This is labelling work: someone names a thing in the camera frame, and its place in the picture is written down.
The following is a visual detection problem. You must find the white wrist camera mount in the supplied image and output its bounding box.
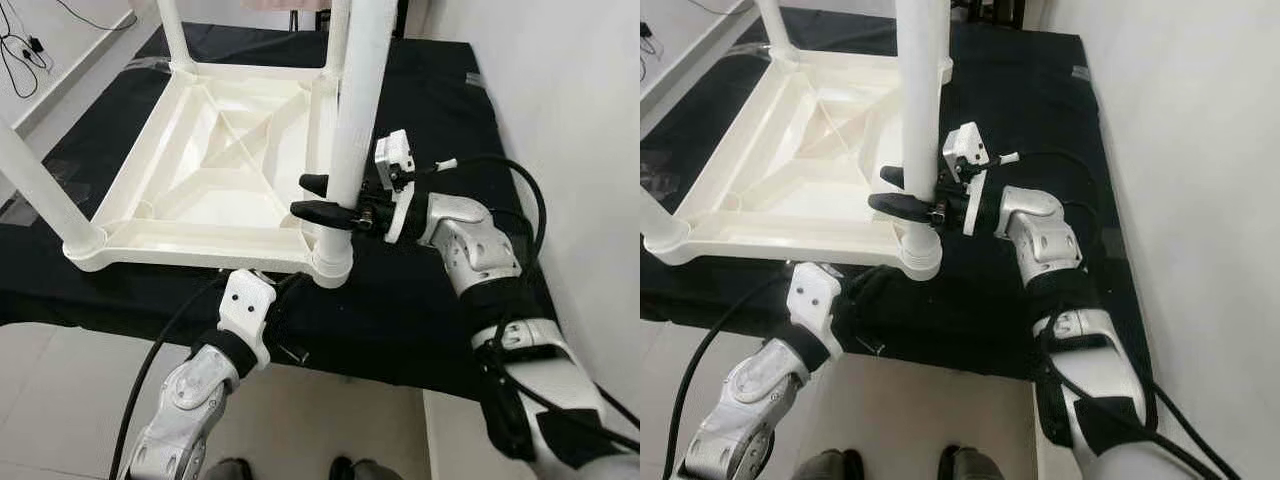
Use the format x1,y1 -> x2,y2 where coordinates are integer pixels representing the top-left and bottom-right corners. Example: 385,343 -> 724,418
218,270 -> 277,369
943,122 -> 991,238
373,130 -> 416,246
788,262 -> 843,359

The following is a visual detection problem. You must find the black charger cable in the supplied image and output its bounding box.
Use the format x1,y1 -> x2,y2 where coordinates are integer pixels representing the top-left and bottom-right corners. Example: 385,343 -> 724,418
0,8 -> 53,101
640,25 -> 663,83

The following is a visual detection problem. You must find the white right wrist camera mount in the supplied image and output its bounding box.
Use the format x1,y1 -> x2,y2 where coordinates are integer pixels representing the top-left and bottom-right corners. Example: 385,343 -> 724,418
943,122 -> 991,238
373,130 -> 416,246

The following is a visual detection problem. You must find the white plastic table top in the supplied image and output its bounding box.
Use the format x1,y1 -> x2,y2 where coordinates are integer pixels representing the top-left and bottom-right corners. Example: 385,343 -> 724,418
65,60 -> 356,291
642,45 -> 953,283

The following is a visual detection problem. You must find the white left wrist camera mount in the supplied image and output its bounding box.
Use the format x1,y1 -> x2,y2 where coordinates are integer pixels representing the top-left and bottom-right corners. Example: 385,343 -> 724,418
788,262 -> 843,359
218,270 -> 277,369

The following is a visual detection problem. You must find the black tablecloth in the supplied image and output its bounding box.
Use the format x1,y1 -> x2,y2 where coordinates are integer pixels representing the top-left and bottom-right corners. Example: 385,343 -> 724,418
0,22 -> 561,401
640,10 -> 1161,446

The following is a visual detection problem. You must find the crumpled clear tape patch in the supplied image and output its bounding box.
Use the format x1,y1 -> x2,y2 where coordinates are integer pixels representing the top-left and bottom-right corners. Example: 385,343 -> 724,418
640,150 -> 693,203
0,158 -> 93,223

